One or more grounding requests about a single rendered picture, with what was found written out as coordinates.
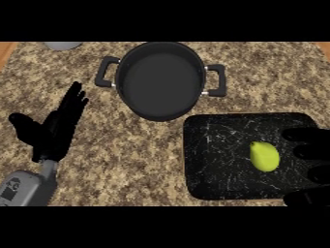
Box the green pear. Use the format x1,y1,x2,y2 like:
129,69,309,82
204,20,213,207
250,140,282,173

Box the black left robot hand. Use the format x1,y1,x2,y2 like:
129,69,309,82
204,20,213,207
8,80,91,164

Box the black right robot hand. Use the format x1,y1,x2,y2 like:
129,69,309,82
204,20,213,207
281,125,330,207

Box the black marbled tray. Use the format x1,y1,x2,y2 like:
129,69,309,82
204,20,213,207
182,111,330,201

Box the grey round object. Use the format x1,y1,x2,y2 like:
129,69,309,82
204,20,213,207
44,42,85,51

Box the black two-handled pot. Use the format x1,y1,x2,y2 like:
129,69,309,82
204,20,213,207
94,42,228,123

